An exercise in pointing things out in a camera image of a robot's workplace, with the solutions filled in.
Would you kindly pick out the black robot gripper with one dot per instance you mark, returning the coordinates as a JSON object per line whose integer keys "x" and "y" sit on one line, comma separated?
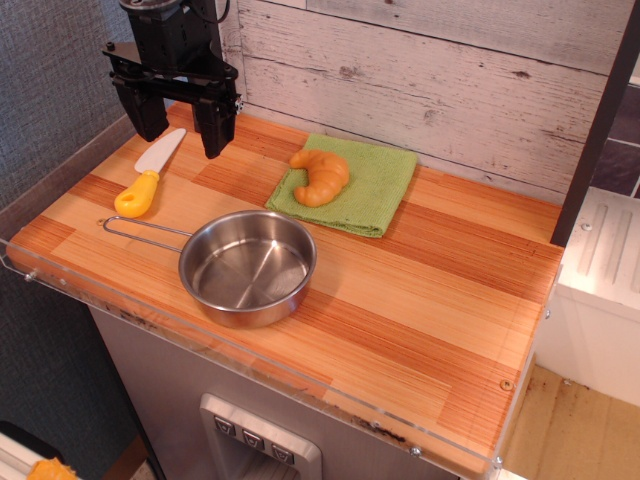
{"x": 175, "y": 40}

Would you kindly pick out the orange toy croissant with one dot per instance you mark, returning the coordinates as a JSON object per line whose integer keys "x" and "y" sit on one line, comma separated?
{"x": 327, "y": 173}

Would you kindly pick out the stainless steel pot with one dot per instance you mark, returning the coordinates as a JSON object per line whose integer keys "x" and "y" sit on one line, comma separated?
{"x": 247, "y": 269}

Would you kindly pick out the green folded cloth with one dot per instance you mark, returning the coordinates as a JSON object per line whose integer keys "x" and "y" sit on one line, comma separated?
{"x": 379, "y": 178}

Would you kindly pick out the grey toy kitchen cabinet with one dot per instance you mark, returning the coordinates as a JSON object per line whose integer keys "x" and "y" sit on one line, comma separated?
{"x": 166, "y": 380}

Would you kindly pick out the silver dispenser button panel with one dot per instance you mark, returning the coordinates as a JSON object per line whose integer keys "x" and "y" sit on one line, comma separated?
{"x": 246, "y": 446}

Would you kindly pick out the orange object bottom left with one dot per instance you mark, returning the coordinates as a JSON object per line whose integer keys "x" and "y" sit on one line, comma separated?
{"x": 51, "y": 469}

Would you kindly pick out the white cabinet at right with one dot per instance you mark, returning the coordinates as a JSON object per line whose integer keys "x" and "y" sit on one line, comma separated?
{"x": 590, "y": 332}

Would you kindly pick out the toy knife yellow handle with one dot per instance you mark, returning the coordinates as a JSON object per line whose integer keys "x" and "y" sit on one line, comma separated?
{"x": 137, "y": 199}

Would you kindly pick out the dark right vertical post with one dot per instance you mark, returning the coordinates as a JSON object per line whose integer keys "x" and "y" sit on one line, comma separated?
{"x": 621, "y": 72}

